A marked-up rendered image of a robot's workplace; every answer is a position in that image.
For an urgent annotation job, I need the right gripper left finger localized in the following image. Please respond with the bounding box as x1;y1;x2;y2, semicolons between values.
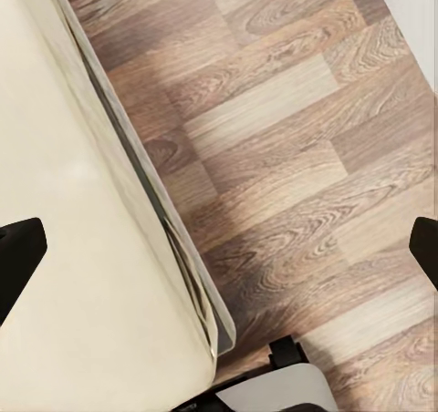
0;217;47;326

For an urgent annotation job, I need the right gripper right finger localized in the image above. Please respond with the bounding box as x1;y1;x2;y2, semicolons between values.
409;216;438;292

